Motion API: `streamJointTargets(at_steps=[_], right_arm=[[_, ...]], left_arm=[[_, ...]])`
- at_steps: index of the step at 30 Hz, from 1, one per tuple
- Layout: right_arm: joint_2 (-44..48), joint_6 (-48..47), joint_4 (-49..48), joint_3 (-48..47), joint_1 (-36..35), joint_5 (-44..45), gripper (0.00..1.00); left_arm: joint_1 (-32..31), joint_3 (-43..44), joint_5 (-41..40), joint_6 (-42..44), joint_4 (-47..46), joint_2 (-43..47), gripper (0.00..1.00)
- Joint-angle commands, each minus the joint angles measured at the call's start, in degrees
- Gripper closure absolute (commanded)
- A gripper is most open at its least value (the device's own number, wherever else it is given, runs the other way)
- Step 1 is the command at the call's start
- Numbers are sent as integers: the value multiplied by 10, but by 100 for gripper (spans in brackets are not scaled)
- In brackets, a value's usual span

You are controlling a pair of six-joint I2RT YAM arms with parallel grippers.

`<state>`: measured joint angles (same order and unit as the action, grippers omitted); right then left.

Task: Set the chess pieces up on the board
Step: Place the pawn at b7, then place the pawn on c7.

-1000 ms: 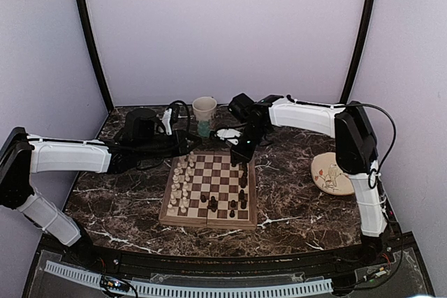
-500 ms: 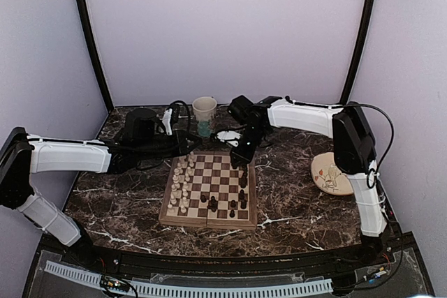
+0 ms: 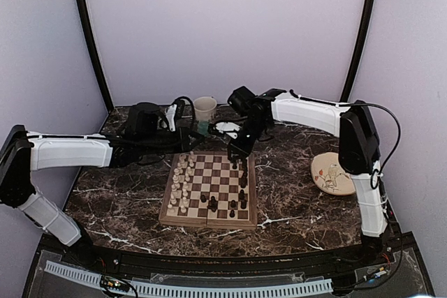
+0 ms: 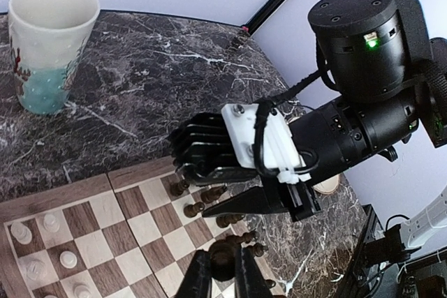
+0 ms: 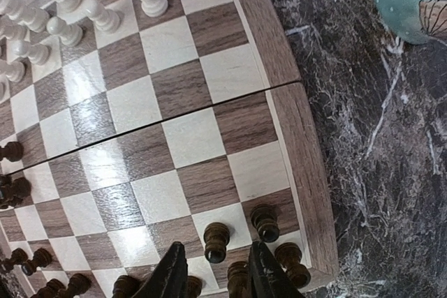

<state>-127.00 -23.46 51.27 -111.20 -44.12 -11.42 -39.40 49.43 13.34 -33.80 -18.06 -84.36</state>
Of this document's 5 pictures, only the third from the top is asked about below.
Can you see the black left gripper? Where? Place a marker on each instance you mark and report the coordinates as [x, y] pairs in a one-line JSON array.
[[183, 142]]

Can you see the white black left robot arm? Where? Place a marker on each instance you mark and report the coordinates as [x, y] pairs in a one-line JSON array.
[[24, 152]]

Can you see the black front rail base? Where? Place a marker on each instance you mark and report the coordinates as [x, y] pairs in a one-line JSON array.
[[195, 251]]

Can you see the ceramic coral pattern mug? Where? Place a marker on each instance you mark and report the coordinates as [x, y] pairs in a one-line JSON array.
[[205, 109]]

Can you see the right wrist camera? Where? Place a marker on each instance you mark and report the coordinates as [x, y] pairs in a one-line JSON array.
[[241, 99]]

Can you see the white slotted cable duct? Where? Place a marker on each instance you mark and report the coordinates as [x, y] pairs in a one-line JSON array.
[[187, 286]]

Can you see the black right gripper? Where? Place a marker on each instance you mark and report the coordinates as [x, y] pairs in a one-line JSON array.
[[235, 148]]

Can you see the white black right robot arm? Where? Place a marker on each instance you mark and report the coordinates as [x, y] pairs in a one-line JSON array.
[[352, 123]]

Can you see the wooden chess board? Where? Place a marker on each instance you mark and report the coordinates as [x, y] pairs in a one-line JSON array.
[[233, 187]]

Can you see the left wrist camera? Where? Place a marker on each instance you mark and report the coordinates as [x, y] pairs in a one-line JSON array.
[[142, 119]]

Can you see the white chess pieces row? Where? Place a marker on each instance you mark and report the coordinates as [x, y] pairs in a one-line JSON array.
[[180, 185]]

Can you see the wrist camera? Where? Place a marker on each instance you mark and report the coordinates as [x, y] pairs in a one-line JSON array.
[[142, 119], [241, 99]]

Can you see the ceramic bird pattern plate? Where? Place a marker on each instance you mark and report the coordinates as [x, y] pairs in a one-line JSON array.
[[329, 176]]

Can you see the black corner frame post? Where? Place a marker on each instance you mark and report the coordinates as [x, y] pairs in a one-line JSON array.
[[358, 50], [88, 34]]

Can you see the black corner frame post right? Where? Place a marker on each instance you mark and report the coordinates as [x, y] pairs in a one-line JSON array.
[[358, 50]]

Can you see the black corner frame post left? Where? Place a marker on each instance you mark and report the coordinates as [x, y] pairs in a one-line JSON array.
[[88, 34]]

